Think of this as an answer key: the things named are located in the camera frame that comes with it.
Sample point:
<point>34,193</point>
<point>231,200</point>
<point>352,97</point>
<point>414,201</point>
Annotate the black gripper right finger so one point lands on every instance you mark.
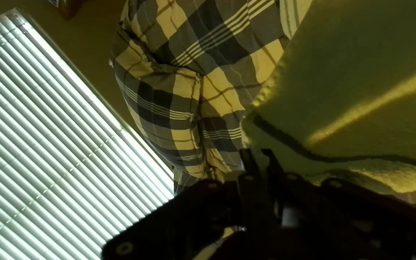
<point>274,168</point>

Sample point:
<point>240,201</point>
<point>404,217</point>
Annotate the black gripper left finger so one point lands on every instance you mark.
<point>250,168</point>

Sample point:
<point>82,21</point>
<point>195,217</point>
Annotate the white window blind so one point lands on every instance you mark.
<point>49,145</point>

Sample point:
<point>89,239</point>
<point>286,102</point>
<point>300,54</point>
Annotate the cream striped towel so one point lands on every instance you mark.
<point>361,87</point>

